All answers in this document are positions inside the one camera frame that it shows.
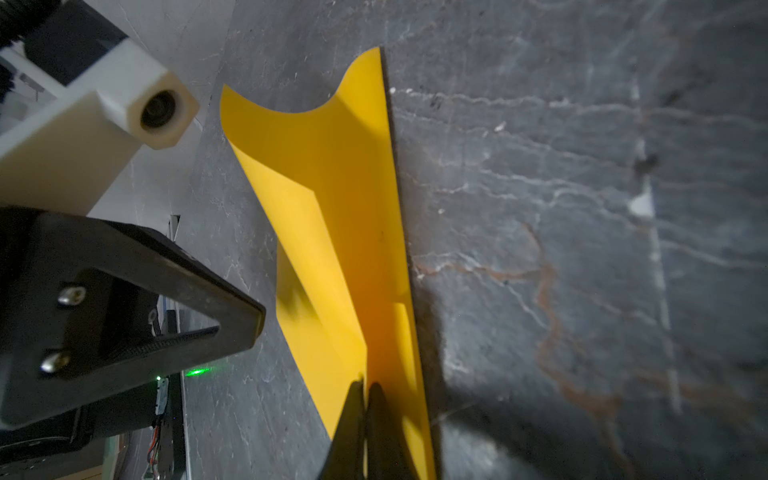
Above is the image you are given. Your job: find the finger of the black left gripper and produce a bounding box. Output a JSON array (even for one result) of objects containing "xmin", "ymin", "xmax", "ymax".
[{"xmin": 1, "ymin": 206, "xmax": 266, "ymax": 429}]

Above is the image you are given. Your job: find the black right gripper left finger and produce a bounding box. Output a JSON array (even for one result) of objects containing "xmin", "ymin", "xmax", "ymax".
[{"xmin": 318, "ymin": 381, "xmax": 366, "ymax": 480}]

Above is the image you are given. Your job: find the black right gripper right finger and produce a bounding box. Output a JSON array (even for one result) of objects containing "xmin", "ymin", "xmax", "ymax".
[{"xmin": 365, "ymin": 383, "xmax": 417, "ymax": 479}]

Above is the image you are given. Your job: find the yellow square paper sheet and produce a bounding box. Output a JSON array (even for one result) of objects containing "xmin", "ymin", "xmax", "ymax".
[{"xmin": 220, "ymin": 48, "xmax": 436, "ymax": 479}]

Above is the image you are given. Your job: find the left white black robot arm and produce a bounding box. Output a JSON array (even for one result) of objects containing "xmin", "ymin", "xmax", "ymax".
[{"xmin": 1, "ymin": 205, "xmax": 266, "ymax": 476}]

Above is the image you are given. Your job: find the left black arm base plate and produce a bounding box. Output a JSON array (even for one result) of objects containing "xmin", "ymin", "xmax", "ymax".
[{"xmin": 143, "ymin": 215, "xmax": 193, "ymax": 480}]

